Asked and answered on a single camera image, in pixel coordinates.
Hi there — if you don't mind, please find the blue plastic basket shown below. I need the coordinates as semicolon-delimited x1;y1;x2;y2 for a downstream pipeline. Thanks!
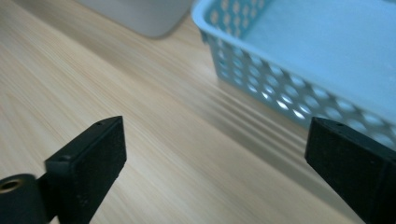
190;0;396;151

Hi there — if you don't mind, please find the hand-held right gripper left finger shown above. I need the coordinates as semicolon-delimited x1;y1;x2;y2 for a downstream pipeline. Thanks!
44;115;128;224

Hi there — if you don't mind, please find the white compartment organizer box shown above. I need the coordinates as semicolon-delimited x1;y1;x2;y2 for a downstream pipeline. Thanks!
74;0;196;40

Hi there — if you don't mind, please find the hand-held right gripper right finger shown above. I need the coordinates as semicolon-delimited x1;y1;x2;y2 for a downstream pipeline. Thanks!
304;116;396;224

